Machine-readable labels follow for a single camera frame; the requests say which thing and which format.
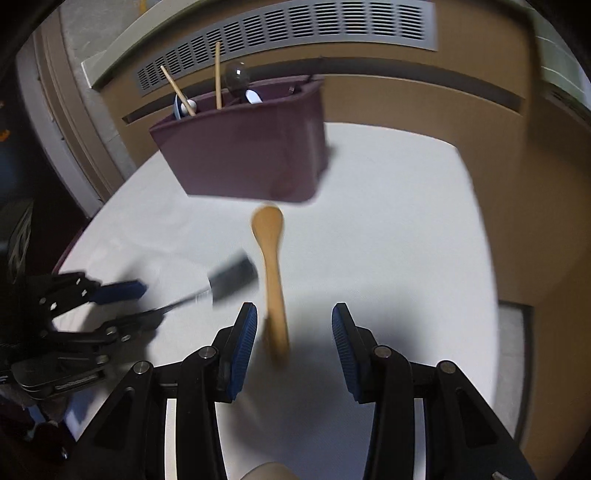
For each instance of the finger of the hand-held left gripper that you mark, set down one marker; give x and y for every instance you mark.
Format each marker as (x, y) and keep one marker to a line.
(120, 290)
(129, 325)

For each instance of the purple utensil holder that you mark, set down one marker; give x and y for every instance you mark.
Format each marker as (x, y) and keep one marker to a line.
(249, 147)

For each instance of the blue rice paddle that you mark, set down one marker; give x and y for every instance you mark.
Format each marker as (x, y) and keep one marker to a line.
(178, 107)

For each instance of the grey vent grille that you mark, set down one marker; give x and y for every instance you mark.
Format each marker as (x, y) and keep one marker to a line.
(323, 23)

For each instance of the wooden chopstick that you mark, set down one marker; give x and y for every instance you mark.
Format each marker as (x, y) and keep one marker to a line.
(218, 74)
(173, 83)

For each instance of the white plastic spoon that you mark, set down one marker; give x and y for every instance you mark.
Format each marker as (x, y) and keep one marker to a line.
(251, 97)

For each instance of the white tablecloth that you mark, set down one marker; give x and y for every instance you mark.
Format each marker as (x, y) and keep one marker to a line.
(392, 230)

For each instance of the wooden spoon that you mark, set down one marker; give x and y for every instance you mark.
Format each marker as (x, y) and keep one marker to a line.
(268, 226)

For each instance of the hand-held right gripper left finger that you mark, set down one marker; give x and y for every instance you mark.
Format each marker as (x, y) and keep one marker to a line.
(242, 350)

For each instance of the green checked cloth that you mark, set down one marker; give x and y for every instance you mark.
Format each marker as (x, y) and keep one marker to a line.
(563, 60)

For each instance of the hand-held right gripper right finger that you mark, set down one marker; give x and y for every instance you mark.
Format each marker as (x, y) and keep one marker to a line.
(344, 350)

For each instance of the white ball-end utensil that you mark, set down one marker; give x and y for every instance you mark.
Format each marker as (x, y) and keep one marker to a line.
(189, 107)

